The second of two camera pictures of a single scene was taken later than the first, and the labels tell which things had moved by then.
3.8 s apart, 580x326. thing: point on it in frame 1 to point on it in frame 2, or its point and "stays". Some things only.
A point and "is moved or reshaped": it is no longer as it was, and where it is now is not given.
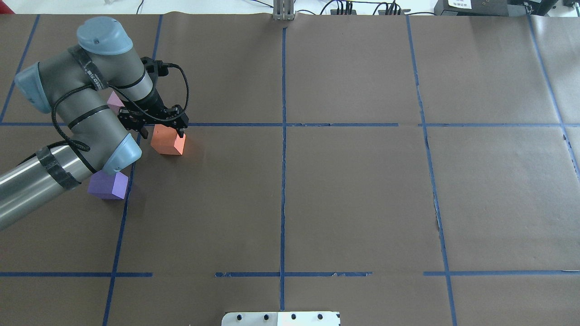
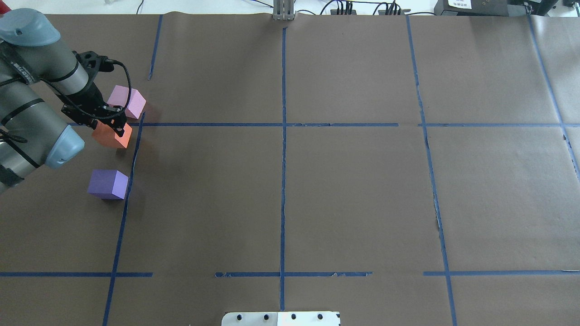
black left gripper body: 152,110 to 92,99
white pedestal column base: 281,318 stays
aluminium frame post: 283,10 stays
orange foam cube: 166,140 is moved or reshaped
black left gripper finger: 144,131 to 85,120
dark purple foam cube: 108,185 stays
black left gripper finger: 181,131 to 118,125
